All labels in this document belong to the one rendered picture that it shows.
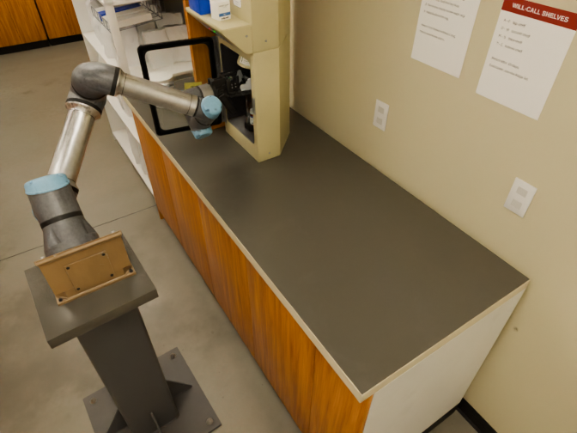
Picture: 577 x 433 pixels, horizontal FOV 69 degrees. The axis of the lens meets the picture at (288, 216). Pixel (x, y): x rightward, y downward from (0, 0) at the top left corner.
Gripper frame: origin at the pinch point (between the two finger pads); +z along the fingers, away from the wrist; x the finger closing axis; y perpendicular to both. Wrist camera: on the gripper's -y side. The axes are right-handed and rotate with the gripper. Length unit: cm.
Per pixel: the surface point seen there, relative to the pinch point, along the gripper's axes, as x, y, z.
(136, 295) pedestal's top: -57, -25, -76
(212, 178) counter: -13.8, -27.2, -30.8
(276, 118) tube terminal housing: -14.2, -10.0, 1.0
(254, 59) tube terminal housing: -14.2, 16.4, -6.4
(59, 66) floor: 413, -121, -45
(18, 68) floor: 433, -119, -87
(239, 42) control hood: -14.2, 23.8, -11.5
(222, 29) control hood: -13.7, 29.2, -17.1
